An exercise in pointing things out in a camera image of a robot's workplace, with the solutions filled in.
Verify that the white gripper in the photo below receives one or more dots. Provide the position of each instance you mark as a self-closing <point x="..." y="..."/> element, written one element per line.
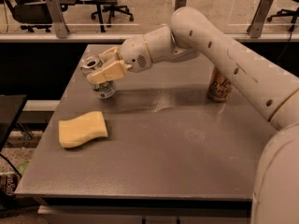
<point x="135" y="54"/>

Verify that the silver green 7up can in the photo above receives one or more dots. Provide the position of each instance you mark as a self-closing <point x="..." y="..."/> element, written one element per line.
<point x="104" y="89"/>

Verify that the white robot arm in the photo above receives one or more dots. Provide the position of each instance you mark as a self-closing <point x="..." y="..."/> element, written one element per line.
<point x="271" y="90"/>

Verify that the gold LaCroix can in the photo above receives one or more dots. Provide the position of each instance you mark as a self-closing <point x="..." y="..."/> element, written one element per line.
<point x="220" y="87"/>

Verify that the black office chair centre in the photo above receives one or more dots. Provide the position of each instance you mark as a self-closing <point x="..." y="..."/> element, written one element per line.
<point x="113" y="8"/>

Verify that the yellow sponge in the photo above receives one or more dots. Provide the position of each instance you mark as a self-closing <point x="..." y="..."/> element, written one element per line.
<point x="82" y="129"/>

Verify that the black office chair left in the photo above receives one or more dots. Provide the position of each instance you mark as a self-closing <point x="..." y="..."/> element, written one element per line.
<point x="31" y="14"/>

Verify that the dark snack bag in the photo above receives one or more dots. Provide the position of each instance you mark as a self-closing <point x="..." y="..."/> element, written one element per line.
<point x="8" y="183"/>

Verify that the left metal glass bracket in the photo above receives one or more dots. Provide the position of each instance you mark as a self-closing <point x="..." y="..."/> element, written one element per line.
<point x="56" y="14"/>

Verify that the metal glass bracket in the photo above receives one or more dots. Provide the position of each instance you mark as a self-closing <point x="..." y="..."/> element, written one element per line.
<point x="255" y="28"/>
<point x="56" y="14"/>
<point x="180" y="3"/>

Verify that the middle metal glass bracket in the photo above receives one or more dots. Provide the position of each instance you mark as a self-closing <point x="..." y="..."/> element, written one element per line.
<point x="180" y="3"/>

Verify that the right metal glass bracket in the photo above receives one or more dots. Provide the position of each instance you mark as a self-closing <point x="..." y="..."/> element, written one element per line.
<point x="255" y="28"/>

